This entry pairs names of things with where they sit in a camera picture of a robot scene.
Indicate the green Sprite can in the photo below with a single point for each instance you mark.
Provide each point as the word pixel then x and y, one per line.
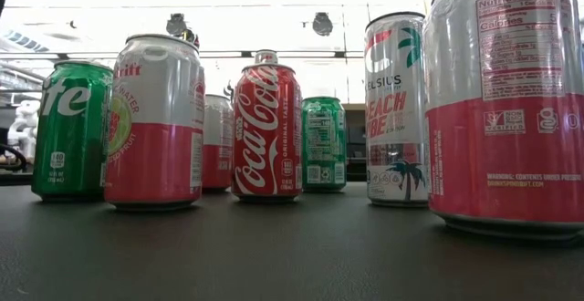
pixel 324 141
pixel 73 132

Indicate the red Coca-Cola can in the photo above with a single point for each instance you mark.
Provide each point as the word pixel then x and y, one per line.
pixel 267 132

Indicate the round dark ceiling fixture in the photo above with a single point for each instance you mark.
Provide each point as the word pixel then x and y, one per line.
pixel 322 23
pixel 175 23

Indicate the white robot figure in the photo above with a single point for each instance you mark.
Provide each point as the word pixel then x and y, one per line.
pixel 25 125

